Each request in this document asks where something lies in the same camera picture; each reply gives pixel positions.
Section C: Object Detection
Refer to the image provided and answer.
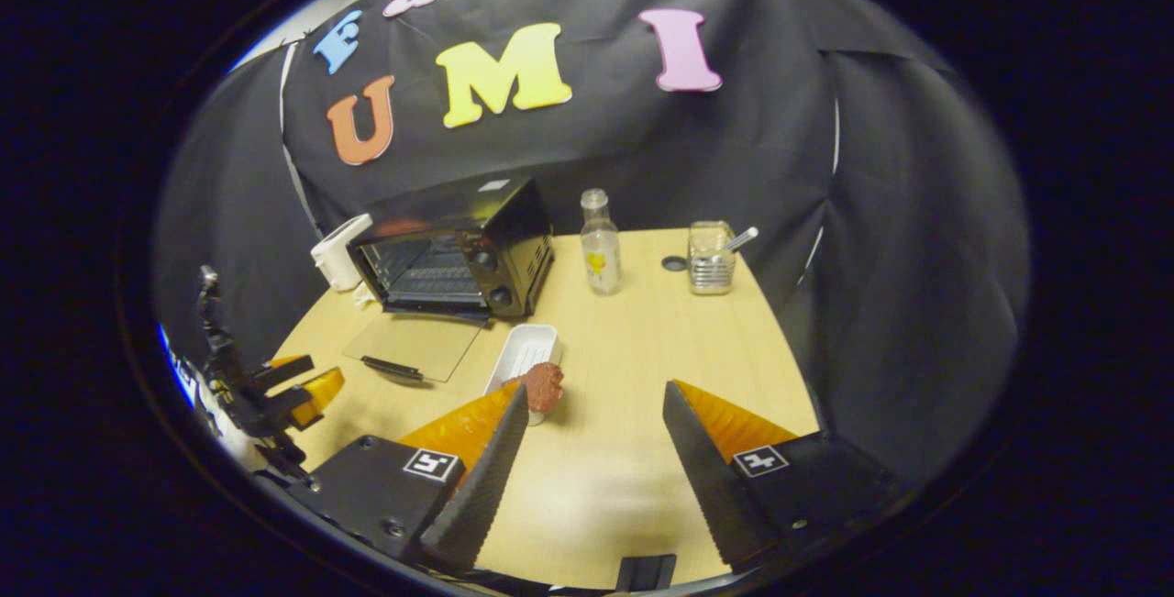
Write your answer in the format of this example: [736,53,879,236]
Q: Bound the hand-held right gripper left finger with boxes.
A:
[287,381,531,572]

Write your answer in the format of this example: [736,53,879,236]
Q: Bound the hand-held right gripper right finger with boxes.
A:
[662,379,906,572]

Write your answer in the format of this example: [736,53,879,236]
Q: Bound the brown meat piece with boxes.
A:
[503,361,565,415]

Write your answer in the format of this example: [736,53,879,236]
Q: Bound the black electric oven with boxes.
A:
[342,175,556,385]

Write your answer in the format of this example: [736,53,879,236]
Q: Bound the white toaster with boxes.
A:
[310,213,374,293]

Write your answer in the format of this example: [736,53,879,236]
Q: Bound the white rectangular tray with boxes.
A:
[483,323,560,426]

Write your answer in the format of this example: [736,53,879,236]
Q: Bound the clear bottle with yellow label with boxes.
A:
[580,188,622,296]

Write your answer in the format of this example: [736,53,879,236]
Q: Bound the black backdrop cloth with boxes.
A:
[151,0,1033,488]

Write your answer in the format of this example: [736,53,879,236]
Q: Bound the clear jar in wire holder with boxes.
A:
[688,220,737,296]

